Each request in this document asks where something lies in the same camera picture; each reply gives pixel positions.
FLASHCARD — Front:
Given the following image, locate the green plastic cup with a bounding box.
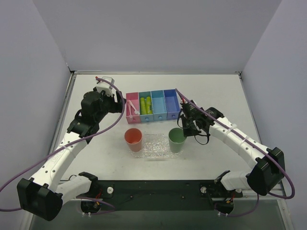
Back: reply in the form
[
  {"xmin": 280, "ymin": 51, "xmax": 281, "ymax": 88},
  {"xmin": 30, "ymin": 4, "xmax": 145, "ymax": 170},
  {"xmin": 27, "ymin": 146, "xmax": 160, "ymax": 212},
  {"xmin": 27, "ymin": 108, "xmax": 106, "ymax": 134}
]
[{"xmin": 168, "ymin": 128, "xmax": 187, "ymax": 153}]

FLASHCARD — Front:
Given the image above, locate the orange plastic cup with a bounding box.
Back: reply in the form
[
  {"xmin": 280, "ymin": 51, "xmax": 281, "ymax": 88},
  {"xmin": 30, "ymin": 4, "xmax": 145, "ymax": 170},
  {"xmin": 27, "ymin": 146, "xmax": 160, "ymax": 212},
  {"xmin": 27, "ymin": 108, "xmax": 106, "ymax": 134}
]
[{"xmin": 124, "ymin": 128, "xmax": 142, "ymax": 152}]

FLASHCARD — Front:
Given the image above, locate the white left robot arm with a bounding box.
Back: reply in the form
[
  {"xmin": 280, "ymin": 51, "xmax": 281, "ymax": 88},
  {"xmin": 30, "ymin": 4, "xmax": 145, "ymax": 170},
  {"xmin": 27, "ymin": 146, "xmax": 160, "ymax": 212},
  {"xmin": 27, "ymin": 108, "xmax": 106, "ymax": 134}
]
[{"xmin": 17, "ymin": 90, "xmax": 125, "ymax": 221}]

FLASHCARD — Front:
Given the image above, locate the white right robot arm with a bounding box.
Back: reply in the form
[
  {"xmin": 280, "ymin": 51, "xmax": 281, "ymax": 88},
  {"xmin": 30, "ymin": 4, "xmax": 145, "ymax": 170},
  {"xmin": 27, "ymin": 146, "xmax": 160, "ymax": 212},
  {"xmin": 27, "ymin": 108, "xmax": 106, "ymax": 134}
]
[{"xmin": 178, "ymin": 103, "xmax": 285, "ymax": 196}]

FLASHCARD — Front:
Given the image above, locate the pink toothbrush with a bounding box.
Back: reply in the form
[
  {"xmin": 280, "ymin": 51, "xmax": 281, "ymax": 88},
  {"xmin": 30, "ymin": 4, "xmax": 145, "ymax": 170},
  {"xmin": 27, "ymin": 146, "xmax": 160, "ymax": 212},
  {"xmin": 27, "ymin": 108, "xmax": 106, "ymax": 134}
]
[{"xmin": 128, "ymin": 100, "xmax": 133, "ymax": 121}]

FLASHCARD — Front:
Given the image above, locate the clear textured tray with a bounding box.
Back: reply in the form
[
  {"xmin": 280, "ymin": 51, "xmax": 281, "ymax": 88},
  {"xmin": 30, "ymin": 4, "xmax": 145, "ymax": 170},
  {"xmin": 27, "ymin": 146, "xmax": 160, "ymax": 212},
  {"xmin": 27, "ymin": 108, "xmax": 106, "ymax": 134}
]
[{"xmin": 129, "ymin": 134, "xmax": 183, "ymax": 158}]

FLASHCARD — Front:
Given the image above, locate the large green toothpaste tube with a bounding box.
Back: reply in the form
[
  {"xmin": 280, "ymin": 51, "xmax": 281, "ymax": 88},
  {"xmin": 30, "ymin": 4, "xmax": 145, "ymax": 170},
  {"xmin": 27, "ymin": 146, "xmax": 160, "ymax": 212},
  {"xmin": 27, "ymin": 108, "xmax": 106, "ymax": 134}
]
[{"xmin": 146, "ymin": 96, "xmax": 153, "ymax": 115}]

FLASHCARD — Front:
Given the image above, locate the small green toothpaste tube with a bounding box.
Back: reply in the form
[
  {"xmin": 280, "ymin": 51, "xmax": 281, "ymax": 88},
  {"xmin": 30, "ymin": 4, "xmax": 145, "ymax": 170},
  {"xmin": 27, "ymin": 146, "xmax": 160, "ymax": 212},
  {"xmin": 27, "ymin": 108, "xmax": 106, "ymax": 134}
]
[{"xmin": 140, "ymin": 97, "xmax": 147, "ymax": 115}]

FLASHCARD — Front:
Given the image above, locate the dark blue drawer bin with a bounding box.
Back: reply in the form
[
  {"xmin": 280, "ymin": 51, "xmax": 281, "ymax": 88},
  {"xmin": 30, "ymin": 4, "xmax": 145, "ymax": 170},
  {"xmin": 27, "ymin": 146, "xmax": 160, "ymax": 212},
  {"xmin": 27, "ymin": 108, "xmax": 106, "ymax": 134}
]
[{"xmin": 164, "ymin": 89, "xmax": 180, "ymax": 120}]

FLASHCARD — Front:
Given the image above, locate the light blue drawer bin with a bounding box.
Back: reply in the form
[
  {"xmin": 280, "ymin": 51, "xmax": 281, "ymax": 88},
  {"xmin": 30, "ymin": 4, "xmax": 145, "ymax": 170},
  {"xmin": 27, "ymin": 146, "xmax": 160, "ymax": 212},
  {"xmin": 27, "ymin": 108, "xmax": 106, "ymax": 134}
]
[{"xmin": 151, "ymin": 90, "xmax": 167, "ymax": 121}]

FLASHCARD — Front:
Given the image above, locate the teal drawer bin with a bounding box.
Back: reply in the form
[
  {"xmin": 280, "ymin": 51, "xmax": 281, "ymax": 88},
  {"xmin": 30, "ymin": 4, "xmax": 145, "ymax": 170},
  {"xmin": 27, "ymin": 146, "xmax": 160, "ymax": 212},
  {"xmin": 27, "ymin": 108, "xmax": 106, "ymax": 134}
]
[{"xmin": 139, "ymin": 92, "xmax": 154, "ymax": 123}]

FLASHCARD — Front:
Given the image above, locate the aluminium table frame rail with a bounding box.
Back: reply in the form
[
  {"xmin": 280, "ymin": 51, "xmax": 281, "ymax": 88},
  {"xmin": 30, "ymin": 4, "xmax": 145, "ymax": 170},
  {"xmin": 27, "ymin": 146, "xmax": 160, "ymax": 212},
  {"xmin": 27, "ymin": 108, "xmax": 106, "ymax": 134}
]
[{"xmin": 33, "ymin": 70, "xmax": 287, "ymax": 201}]

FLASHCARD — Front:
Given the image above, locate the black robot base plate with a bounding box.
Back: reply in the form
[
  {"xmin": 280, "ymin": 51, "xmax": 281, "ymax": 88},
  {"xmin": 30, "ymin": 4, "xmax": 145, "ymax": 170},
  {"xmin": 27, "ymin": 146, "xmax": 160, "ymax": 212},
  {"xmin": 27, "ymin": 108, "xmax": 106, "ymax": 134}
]
[{"xmin": 81, "ymin": 180, "xmax": 243, "ymax": 213}]

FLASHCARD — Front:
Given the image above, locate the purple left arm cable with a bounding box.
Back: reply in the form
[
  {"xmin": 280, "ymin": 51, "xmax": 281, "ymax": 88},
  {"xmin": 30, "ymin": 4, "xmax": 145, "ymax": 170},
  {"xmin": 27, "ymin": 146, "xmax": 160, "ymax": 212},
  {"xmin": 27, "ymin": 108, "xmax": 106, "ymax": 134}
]
[{"xmin": 0, "ymin": 76, "xmax": 128, "ymax": 213}]

